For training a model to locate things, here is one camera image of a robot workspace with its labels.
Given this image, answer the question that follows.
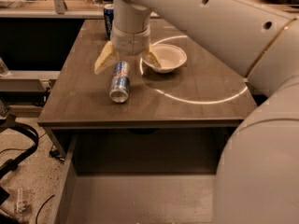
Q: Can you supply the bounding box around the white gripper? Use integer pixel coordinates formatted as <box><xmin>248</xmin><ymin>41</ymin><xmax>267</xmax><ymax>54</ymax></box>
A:
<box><xmin>94</xmin><ymin>26</ymin><xmax>161</xmax><ymax>75</ymax></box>

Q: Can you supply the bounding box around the Red Bull can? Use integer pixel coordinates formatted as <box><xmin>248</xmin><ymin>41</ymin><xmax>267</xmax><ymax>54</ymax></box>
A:
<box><xmin>109</xmin><ymin>61</ymin><xmax>130</xmax><ymax>104</ymax></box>

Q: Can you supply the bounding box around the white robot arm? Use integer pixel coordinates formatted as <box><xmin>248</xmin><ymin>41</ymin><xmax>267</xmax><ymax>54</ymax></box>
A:
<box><xmin>111</xmin><ymin>0</ymin><xmax>299</xmax><ymax>224</ymax></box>

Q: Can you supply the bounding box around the blue Pepsi can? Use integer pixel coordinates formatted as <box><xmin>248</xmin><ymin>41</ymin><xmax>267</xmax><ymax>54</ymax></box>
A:
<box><xmin>103</xmin><ymin>4</ymin><xmax>114</xmax><ymax>37</ymax></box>

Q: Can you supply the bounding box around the white paper bowl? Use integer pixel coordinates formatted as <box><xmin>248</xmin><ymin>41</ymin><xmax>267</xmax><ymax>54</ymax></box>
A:
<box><xmin>142</xmin><ymin>44</ymin><xmax>187</xmax><ymax>74</ymax></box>

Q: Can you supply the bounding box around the grey open drawer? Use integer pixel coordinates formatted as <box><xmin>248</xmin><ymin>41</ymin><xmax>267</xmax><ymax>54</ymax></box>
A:
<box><xmin>47</xmin><ymin>128</ymin><xmax>230</xmax><ymax>224</ymax></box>

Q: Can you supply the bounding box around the clear plastic piece on floor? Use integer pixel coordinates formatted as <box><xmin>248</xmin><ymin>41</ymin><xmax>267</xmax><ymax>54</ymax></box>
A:
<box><xmin>15</xmin><ymin>188</ymin><xmax>28</xmax><ymax>214</ymax></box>

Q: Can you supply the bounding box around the metal rail frame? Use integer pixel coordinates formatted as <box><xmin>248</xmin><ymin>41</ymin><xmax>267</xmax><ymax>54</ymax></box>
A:
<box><xmin>0</xmin><ymin>0</ymin><xmax>299</xmax><ymax>20</ymax></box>

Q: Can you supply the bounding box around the black cable on floor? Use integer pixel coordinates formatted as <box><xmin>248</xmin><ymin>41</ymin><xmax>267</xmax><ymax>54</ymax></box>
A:
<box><xmin>35</xmin><ymin>194</ymin><xmax>56</xmax><ymax>224</ymax></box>

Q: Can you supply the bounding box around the black strap on floor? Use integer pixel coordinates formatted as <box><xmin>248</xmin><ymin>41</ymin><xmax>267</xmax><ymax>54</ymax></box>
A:
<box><xmin>0</xmin><ymin>121</ymin><xmax>40</xmax><ymax>179</ymax></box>

